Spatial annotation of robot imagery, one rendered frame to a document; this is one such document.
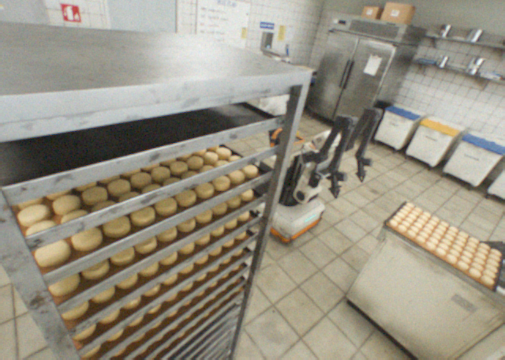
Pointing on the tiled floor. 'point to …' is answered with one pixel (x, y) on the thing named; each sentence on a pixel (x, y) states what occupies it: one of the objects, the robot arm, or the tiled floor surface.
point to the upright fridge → (387, 46)
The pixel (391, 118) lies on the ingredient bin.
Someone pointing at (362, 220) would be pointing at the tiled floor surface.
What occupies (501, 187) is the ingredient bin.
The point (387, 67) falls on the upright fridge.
